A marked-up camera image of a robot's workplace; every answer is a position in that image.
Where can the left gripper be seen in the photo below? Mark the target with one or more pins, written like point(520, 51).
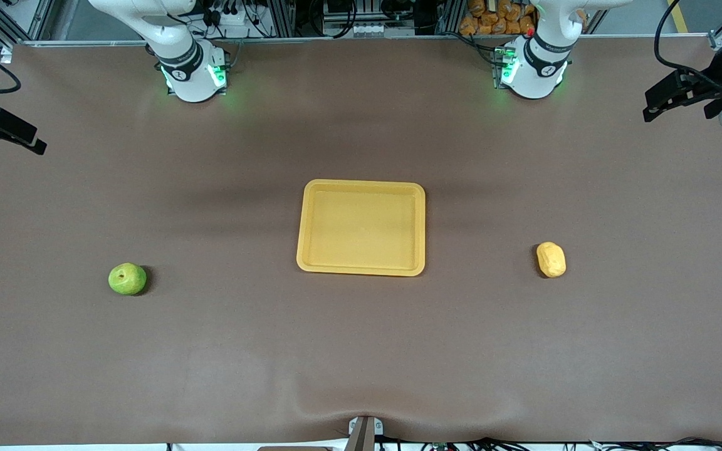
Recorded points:
point(703, 88)

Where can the green apple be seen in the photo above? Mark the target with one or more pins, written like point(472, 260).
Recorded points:
point(127, 279)

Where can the yellow potato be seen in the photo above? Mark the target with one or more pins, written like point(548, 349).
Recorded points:
point(551, 260)

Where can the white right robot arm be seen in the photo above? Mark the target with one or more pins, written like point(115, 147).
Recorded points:
point(185, 69)

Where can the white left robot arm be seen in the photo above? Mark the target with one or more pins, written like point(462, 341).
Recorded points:
point(536, 69)

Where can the yellow plastic tray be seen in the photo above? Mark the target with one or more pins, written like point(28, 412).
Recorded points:
point(361, 228)

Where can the orange snack bags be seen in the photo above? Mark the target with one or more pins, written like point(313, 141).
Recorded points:
point(492, 19)

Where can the white power strip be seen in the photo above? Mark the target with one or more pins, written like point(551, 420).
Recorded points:
point(235, 25)

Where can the white terminal strip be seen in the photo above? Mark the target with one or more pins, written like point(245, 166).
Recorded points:
point(367, 29)

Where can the brown table mat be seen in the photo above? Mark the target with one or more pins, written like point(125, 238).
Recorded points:
point(361, 351)

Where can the aluminium frame post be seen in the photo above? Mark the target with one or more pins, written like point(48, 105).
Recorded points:
point(449, 15)
point(40, 15)
point(281, 15)

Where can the aluminium table edge rail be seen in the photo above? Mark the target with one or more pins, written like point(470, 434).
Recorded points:
point(336, 39)

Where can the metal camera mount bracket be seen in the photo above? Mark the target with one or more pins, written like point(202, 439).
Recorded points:
point(364, 435)

